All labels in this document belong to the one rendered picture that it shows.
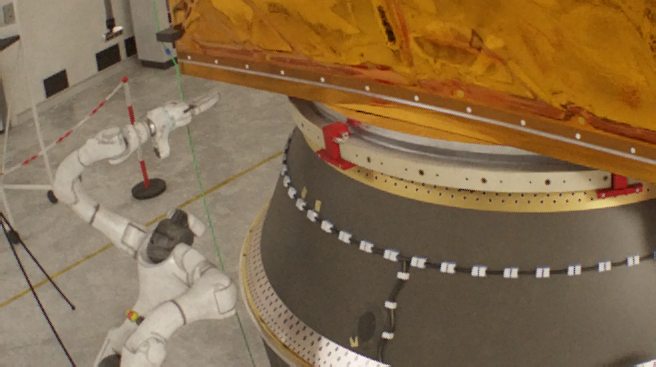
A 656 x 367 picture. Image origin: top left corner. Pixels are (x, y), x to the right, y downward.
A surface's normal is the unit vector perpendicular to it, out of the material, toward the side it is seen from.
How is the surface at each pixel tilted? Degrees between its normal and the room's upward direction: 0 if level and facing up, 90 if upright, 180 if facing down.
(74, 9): 90
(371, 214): 62
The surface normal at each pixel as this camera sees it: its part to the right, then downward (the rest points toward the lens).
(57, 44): 0.70, 0.18
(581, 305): -0.25, -0.06
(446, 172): -0.56, 0.41
